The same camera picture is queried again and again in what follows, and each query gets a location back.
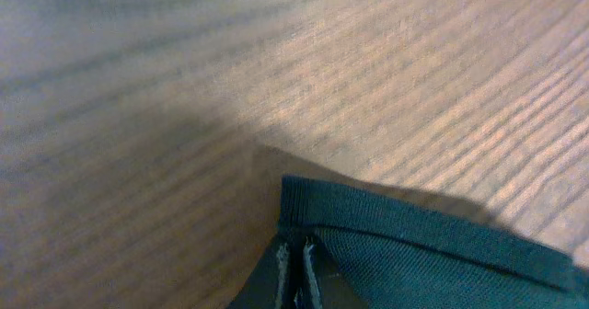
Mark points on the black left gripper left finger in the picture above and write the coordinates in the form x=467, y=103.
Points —
x=268, y=285

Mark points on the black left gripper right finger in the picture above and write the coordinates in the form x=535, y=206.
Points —
x=324, y=285

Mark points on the black t-shirt with white logo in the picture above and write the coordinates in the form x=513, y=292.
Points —
x=398, y=255

